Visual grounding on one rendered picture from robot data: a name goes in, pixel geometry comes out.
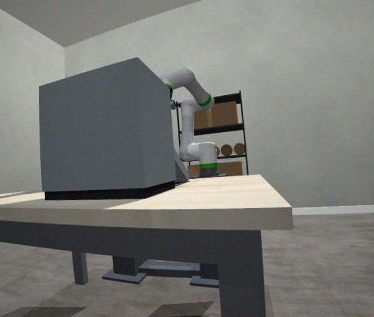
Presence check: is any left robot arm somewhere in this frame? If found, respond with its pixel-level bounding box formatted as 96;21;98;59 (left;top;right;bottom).
160;67;219;176

